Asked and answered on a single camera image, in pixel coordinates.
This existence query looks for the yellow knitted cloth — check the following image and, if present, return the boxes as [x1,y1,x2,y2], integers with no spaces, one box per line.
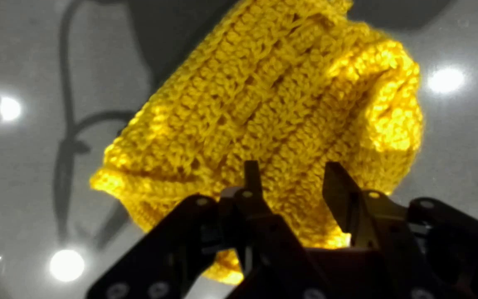
[89,0,425,287]

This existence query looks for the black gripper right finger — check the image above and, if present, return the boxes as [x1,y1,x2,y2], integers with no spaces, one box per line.
[323,161,478,299]

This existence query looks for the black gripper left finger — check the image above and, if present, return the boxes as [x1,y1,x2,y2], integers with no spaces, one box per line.
[87,160,329,299]

